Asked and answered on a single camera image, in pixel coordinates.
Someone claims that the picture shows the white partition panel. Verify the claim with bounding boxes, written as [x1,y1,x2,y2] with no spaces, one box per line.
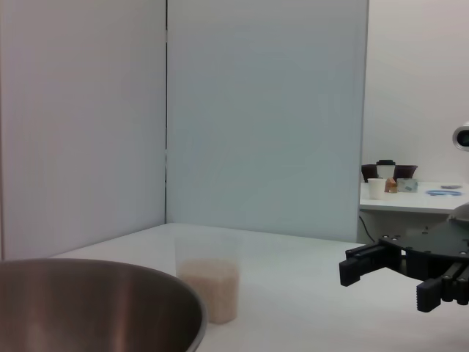
[165,0,370,243]

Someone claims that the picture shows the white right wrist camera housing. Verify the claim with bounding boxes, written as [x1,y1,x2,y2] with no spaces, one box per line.
[447,202,469,225]

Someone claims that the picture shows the stainless steel mixing bowl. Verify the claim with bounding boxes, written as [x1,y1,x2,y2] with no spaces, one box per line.
[0,258,209,352]

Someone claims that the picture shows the silver robot head camera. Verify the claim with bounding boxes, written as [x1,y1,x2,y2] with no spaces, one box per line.
[451,120,469,152]

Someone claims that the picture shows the white rice grains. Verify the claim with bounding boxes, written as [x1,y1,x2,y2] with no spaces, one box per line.
[177,258,241,325]

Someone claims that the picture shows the white cup black lid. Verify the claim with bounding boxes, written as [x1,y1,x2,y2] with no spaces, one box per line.
[376,159,397,180]

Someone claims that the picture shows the pale green box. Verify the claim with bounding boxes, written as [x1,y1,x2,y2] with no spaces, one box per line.
[396,178,419,194]

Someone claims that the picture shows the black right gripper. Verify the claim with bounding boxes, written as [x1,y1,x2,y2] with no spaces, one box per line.
[339,219,469,313]

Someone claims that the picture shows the white paper cup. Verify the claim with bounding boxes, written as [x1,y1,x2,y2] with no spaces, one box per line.
[367,177,387,200]

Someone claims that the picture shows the clear plastic measuring cup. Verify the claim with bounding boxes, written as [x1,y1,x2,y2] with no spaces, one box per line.
[174,234,243,326]

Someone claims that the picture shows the blue ring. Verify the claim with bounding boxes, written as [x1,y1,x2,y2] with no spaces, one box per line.
[425,188,462,197]

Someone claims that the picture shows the thin black hanging cable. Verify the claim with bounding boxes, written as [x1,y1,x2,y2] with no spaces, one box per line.
[358,215,375,246]

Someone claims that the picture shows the white side desk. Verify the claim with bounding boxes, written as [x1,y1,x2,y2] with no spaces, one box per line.
[358,180,469,222]

